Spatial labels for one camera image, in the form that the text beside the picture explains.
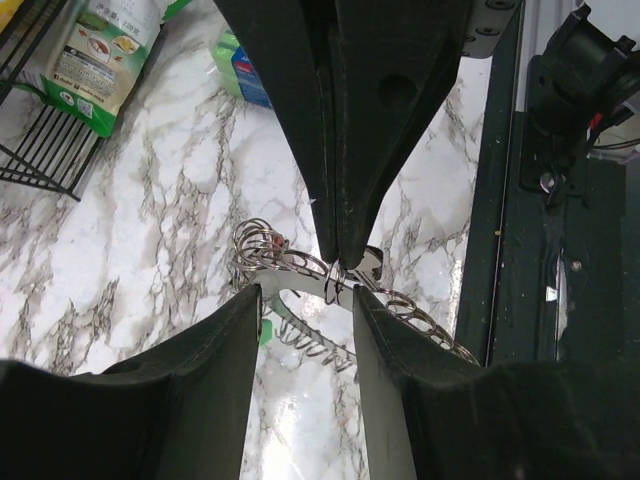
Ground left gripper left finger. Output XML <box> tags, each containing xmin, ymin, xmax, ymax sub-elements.
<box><xmin>1</xmin><ymin>285</ymin><xmax>261</xmax><ymax>479</ymax></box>

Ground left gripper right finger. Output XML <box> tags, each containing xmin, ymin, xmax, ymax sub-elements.
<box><xmin>353</xmin><ymin>288</ymin><xmax>639</xmax><ymax>479</ymax></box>

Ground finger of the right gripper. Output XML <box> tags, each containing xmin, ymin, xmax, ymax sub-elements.
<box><xmin>216</xmin><ymin>0</ymin><xmax>338</xmax><ymax>262</ymax></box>
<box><xmin>335</xmin><ymin>1</ymin><xmax>472</xmax><ymax>268</ymax></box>

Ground green key tag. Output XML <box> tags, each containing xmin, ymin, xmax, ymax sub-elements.
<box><xmin>259</xmin><ymin>318</ymin><xmax>273</xmax><ymax>347</ymax></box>

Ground round metal keyring disc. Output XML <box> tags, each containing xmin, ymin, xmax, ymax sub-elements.
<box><xmin>227</xmin><ymin>217</ymin><xmax>484</xmax><ymax>374</ymax></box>

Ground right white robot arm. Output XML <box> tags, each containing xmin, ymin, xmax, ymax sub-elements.
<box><xmin>218</xmin><ymin>1</ymin><xmax>639</xmax><ymax>269</ymax></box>

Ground blue green small packet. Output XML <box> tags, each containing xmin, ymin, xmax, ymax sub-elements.
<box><xmin>210</xmin><ymin>28</ymin><xmax>273</xmax><ymax>109</ymax></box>

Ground green white snack bag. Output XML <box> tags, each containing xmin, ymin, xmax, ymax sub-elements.
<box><xmin>16</xmin><ymin>1</ymin><xmax>189</xmax><ymax>138</ymax></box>

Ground yellow chips bag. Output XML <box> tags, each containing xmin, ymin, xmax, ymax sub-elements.
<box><xmin>0</xmin><ymin>0</ymin><xmax>23</xmax><ymax>32</ymax></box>

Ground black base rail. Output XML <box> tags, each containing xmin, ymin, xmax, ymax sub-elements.
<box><xmin>455</xmin><ymin>1</ymin><xmax>639</xmax><ymax>366</ymax></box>

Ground black wire basket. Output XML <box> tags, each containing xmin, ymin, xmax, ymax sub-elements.
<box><xmin>1</xmin><ymin>1</ymin><xmax>103</xmax><ymax>201</ymax></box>

